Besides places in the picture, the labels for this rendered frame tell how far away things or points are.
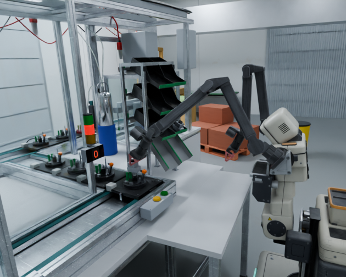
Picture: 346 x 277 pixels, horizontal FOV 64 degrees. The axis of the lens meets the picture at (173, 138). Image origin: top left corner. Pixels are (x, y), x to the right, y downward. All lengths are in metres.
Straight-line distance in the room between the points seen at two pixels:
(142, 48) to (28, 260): 2.05
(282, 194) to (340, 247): 0.36
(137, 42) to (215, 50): 6.31
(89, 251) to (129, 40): 2.10
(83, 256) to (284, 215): 1.07
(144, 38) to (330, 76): 6.56
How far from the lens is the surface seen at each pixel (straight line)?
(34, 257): 1.34
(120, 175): 1.82
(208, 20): 7.16
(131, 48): 2.85
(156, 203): 1.46
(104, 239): 1.31
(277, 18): 6.86
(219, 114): 5.34
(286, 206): 1.67
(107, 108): 2.47
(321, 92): 8.63
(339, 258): 1.63
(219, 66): 8.93
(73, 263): 1.23
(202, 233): 1.41
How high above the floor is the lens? 1.66
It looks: 16 degrees down
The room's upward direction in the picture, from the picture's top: 2 degrees counter-clockwise
